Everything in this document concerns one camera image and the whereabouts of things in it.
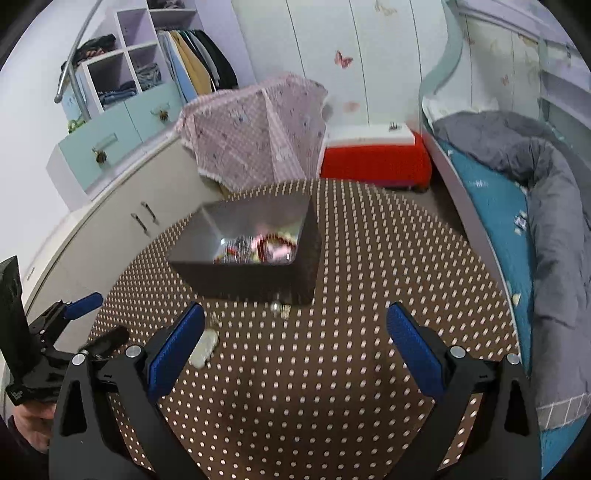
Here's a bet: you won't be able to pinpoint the low white cabinet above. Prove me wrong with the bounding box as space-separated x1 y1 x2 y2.
21 134 225 319

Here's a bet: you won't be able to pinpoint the folded grey jeans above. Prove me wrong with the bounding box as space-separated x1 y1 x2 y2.
136 64 162 91

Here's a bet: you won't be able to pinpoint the pile of dark clothes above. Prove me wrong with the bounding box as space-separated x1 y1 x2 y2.
73 34 119 64

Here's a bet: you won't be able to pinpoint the dark rectangular box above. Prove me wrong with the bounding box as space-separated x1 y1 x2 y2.
168 194 322 306

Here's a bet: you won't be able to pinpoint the teal bed sheet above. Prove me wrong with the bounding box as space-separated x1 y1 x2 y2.
438 138 580 480

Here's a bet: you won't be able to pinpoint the grey metal handrail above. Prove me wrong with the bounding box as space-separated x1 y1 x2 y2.
53 0 106 105

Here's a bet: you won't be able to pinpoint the pile of beaded bracelets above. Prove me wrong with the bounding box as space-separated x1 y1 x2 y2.
215 230 298 265

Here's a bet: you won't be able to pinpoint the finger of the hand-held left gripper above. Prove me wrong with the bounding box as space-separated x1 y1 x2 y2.
78 325 131 361
28 292 105 344

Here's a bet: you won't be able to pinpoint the person's left hand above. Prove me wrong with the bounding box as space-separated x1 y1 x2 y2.
7 401 58 454

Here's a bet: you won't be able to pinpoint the grey duvet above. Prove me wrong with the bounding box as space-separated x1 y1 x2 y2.
431 110 591 432

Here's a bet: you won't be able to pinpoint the pink checkered bear cloth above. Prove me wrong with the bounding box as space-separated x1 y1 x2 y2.
178 71 329 192

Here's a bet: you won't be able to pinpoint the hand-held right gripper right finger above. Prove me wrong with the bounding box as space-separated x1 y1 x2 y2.
385 302 542 480

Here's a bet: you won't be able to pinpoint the polka dot round table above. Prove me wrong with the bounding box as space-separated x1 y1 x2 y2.
88 179 522 474

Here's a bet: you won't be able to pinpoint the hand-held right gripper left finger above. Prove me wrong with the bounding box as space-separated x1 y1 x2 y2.
48 302 208 480

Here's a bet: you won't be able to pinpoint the hanging clothes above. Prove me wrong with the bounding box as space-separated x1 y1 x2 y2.
157 28 239 104

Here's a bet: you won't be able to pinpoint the red storage box white lid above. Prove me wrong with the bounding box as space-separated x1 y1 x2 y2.
320 124 433 191

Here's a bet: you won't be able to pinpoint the light blue bunk bed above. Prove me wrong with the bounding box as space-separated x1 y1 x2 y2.
418 0 591 480

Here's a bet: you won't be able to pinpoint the white wardrobe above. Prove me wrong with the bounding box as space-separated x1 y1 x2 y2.
231 0 455 134

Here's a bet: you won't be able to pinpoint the folded blue jeans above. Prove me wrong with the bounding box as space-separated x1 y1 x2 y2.
99 80 138 110

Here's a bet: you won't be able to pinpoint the stepped shelf cabinet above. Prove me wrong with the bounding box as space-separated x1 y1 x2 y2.
46 0 259 210

